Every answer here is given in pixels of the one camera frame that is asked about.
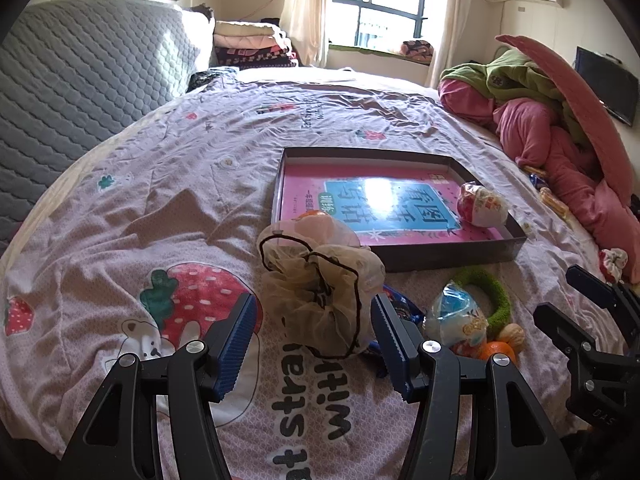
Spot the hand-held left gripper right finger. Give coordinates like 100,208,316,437
370,292,563,480

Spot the white pillow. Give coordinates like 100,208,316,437
180,7,216,68

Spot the pink folded blanket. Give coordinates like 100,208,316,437
215,34,291,51

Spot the black television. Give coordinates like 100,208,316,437
572,46,640,128

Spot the long biscuit packet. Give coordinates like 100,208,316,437
539,187,576,226

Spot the dark patterned folded blanket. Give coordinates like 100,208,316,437
214,45,301,68

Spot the shallow cardboard box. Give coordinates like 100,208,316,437
270,147,528,273

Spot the dark patterned cloth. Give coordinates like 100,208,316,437
187,67,236,93

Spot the black framed window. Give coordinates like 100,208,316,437
327,0,451,51

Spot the grey quilted headboard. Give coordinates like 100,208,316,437
0,0,201,256

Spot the red and white egg toy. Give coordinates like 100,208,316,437
457,181,508,226

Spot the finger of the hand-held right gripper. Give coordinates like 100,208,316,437
566,265,623,311
532,302,626,396

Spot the pink cushion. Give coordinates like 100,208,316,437
495,34,633,206

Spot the cream curtain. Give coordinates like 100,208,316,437
425,0,468,88
280,0,331,68

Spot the strawberry printed bed sheet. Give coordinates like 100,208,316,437
0,67,631,480

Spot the walnut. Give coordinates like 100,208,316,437
497,324,526,353

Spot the small red white packet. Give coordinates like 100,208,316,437
600,247,628,283

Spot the beige mesh scrunchie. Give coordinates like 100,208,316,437
256,215,386,358

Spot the green fuzzy ring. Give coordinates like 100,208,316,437
452,266,511,341

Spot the pink quilt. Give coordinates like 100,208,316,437
437,77,640,281

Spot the blue egg toy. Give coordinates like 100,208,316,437
425,282,481,348

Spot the cream folded quilt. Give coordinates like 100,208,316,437
215,21,281,38

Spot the pink and blue book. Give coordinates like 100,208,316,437
280,165,513,248

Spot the green blanket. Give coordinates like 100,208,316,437
442,49,601,148

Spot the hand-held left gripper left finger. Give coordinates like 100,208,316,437
60,292,263,480

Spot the patterned blanket on sill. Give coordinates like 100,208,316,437
400,39,435,66

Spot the blue snack wrapper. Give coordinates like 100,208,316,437
362,285,426,376

